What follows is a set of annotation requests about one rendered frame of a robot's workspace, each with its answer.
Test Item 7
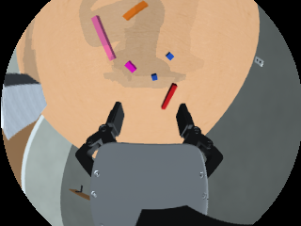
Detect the small blue block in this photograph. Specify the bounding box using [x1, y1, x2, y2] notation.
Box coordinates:
[166, 52, 174, 60]
[151, 73, 158, 81]

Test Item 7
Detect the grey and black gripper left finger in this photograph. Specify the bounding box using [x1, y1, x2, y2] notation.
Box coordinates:
[75, 102, 124, 177]

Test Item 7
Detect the orange rod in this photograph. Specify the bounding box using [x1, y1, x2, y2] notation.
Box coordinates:
[122, 0, 148, 21]

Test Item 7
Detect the short magenta rod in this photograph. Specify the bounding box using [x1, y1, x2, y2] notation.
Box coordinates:
[124, 60, 136, 73]

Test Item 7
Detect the pink rod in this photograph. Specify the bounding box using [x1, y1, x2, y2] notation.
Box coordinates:
[91, 15, 117, 61]

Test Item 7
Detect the dark red rod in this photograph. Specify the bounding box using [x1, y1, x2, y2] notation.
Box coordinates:
[161, 83, 177, 110]

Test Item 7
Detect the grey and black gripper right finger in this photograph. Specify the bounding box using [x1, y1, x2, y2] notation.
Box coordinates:
[176, 104, 223, 178]

